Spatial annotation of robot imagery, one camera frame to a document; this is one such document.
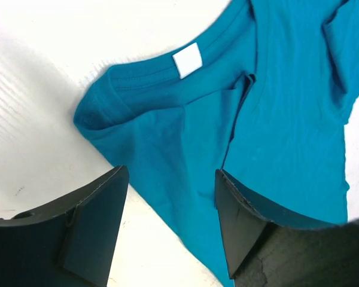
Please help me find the blue t-shirt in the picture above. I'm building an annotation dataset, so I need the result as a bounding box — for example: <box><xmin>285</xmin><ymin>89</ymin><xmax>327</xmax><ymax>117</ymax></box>
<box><xmin>74</xmin><ymin>1</ymin><xmax>359</xmax><ymax>286</ymax></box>

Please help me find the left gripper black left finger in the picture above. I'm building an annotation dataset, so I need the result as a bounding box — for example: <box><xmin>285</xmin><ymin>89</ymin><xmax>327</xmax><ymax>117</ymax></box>
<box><xmin>0</xmin><ymin>166</ymin><xmax>129</xmax><ymax>286</ymax></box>

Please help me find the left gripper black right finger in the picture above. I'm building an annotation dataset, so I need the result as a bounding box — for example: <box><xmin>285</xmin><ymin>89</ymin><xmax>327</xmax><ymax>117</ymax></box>
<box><xmin>215</xmin><ymin>169</ymin><xmax>359</xmax><ymax>286</ymax></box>

